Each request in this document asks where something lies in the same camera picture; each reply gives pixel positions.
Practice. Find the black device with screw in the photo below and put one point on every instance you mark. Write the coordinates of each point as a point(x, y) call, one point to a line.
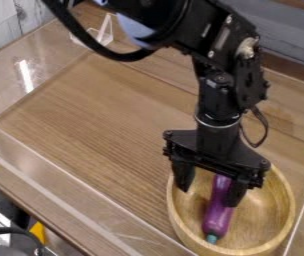
point(27, 243)

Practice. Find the clear acrylic tray walls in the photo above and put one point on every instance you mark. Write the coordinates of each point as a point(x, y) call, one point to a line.
point(82, 125)

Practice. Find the yellow sticker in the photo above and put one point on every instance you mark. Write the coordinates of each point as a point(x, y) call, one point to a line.
point(38, 230)

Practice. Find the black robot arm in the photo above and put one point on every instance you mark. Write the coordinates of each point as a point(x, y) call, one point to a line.
point(221, 40)

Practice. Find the brown wooden bowl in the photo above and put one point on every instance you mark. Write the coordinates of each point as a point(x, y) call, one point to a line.
point(261, 223)

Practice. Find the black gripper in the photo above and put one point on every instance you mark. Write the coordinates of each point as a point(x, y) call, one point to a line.
point(222, 150)

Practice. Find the purple toy eggplant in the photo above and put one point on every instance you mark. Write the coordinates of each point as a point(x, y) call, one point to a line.
point(218, 213)

